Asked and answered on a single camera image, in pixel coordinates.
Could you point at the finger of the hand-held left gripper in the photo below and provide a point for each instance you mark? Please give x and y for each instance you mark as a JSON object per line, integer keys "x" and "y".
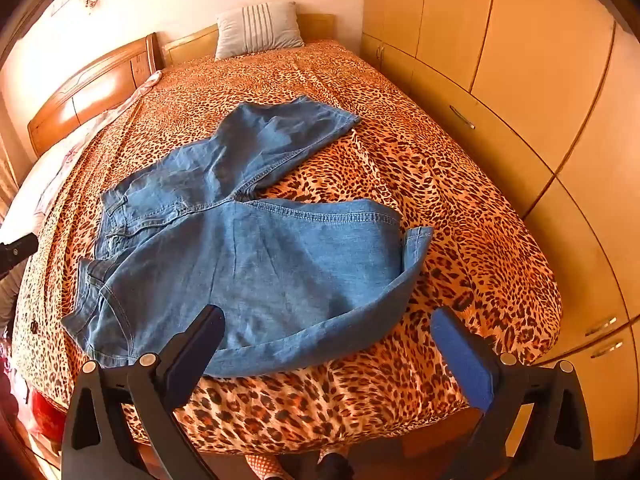
{"x": 17, "y": 252}

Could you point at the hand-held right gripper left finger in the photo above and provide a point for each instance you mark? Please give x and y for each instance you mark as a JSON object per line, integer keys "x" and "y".
{"x": 200, "y": 342}

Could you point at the light wooden wardrobe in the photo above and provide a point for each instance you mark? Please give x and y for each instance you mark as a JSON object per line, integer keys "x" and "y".
{"x": 525, "y": 60}

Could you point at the blue denim pants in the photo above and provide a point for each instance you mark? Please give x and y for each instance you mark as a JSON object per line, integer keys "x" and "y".
{"x": 260, "y": 270}

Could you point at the grey striped pillow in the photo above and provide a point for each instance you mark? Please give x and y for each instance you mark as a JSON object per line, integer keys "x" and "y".
{"x": 257, "y": 30}

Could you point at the black slipper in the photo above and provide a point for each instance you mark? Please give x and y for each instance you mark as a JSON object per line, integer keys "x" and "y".
{"x": 335, "y": 467}

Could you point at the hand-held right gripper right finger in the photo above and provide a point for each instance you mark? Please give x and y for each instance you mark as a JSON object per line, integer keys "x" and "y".
{"x": 460, "y": 352}

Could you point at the red container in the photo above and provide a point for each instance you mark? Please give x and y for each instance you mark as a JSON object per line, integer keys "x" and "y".
{"x": 45, "y": 412}

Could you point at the pink mesh slipper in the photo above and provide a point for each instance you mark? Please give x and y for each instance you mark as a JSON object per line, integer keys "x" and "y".
{"x": 265, "y": 467}

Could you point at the leopard print bed sheet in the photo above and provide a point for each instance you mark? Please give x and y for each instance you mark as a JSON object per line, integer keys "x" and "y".
{"x": 400, "y": 170}

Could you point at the person's left forearm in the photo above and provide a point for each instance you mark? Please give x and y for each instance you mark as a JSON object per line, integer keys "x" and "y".
{"x": 9, "y": 300}

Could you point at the dark wooden headboard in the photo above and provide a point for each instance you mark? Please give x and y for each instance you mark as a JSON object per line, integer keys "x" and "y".
{"x": 100, "y": 80}

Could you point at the light wooden headboard panel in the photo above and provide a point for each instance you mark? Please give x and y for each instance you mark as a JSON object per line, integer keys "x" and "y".
{"x": 190, "y": 45}

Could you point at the white floral blanket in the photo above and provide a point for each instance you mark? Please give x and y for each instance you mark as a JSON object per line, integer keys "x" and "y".
{"x": 55, "y": 165}

